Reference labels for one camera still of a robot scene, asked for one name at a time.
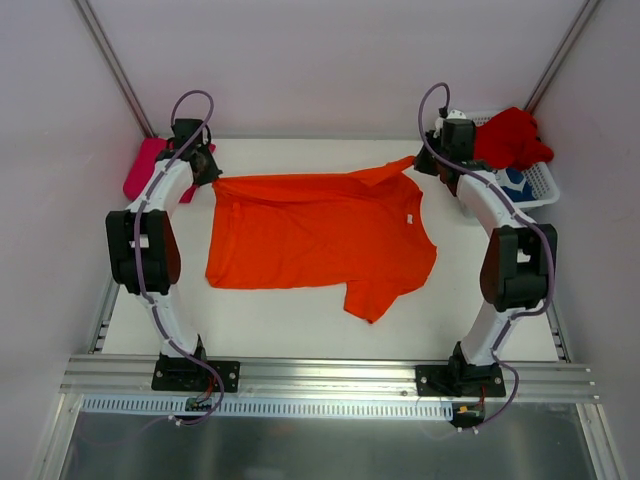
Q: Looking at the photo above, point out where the orange t shirt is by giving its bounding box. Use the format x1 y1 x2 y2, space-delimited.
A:
205 156 438 323

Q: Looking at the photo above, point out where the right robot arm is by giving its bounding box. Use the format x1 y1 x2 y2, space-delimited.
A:
414 118 558 396

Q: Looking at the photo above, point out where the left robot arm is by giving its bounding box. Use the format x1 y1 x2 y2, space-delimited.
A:
105 118 221 390

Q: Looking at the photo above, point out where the red t shirt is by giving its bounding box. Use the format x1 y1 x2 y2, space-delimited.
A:
474 107 554 171

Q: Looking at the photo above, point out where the folded pink t shirt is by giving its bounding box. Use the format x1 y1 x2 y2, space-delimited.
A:
123 139 200 211

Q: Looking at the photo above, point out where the blue white t shirt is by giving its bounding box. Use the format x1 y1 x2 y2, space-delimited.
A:
495 168 535 203

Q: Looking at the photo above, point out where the white plastic basket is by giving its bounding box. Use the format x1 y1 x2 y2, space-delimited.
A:
466 111 560 212

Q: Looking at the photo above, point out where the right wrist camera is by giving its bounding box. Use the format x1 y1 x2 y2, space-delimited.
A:
434 107 468 131

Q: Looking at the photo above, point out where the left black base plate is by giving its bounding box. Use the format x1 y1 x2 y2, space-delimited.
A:
151 355 240 393

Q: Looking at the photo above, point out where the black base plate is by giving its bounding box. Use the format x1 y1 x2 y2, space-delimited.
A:
151 355 240 393
415 363 506 398

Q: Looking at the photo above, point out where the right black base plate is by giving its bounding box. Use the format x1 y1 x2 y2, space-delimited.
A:
415 363 506 398

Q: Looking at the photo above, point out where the aluminium mounting rail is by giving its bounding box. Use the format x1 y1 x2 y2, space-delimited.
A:
59 354 601 404

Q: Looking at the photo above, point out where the white slotted cable duct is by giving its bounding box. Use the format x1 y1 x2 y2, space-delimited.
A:
81 394 453 421

